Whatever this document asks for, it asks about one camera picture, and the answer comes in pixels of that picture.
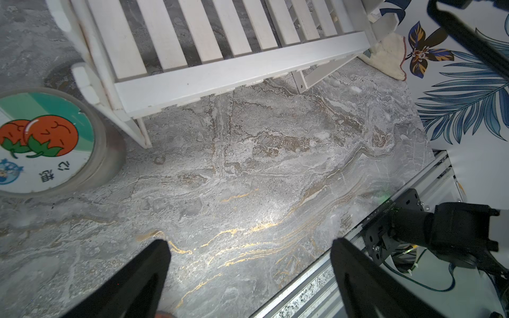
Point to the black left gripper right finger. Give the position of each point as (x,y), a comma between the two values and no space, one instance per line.
(368,291)

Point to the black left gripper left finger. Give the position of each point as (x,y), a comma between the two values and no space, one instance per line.
(134,291)

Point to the tomato lid seed jar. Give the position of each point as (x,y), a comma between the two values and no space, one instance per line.
(54,144)

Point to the white slatted wooden shelf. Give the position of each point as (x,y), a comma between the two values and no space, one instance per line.
(308,39)

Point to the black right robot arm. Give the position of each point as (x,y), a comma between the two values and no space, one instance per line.
(455,232)

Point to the beige work glove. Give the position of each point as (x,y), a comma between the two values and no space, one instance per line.
(387,56)

